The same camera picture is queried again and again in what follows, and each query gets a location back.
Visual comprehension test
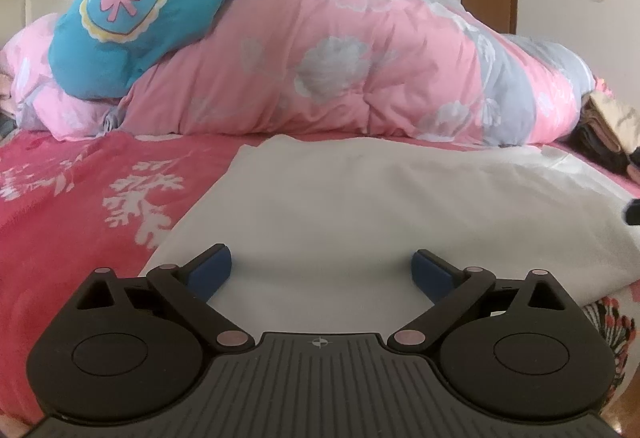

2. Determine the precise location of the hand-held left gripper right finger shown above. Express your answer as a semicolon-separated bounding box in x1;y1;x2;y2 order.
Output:
387;248;583;354

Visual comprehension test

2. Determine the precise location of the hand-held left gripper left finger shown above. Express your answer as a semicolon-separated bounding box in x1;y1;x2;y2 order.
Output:
75;243;253;354

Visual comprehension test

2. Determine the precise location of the white sweatshirt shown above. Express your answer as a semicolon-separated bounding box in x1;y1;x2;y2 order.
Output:
140;134;640;319

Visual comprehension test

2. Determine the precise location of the pile of folded clothes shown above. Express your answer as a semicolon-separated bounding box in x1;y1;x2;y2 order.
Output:
570;90;640;184

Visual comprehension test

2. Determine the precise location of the pink fleece blanket leaf print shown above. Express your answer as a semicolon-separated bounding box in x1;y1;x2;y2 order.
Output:
0;128;640;424

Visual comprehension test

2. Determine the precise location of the pink grey floral quilt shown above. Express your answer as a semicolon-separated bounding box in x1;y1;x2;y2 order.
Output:
102;0;598;149

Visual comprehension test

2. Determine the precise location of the blue plush pillow with bow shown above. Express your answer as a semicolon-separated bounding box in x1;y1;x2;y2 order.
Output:
47;0;298;100

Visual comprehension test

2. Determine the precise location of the pale pink floral pillow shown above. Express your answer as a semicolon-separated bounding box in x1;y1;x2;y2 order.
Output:
0;13;131;141

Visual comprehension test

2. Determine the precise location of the white pink headboard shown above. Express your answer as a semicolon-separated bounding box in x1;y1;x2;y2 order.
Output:
0;0;103;49

